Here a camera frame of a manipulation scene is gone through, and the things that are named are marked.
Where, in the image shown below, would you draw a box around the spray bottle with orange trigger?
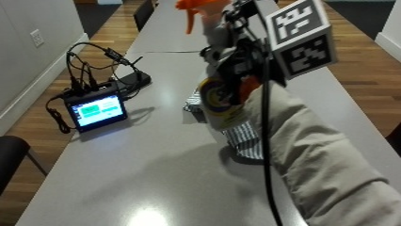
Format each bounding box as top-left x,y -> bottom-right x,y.
174,0 -> 265,130

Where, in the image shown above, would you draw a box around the striped cloth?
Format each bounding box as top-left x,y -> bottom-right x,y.
181,88 -> 265,160

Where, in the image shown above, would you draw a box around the white marker cube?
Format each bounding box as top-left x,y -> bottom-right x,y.
263,0 -> 338,80

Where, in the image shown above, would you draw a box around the flat black box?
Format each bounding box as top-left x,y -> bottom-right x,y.
113,70 -> 153,92

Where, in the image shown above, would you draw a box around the black chair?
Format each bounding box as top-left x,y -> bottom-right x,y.
133,0 -> 157,33
0,135 -> 49,196

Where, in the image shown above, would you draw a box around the small touchscreen device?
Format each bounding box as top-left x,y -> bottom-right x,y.
61,85 -> 129,134

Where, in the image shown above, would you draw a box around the black glove cable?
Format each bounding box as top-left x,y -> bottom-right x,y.
259,53 -> 285,226

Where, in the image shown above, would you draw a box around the black looped cables with adapter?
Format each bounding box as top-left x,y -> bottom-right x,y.
65,41 -> 144,92

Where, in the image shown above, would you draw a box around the black coiled cable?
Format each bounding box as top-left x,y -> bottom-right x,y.
45,93 -> 73,135

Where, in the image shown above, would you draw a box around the white wall outlet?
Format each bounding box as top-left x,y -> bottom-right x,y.
29,28 -> 46,48

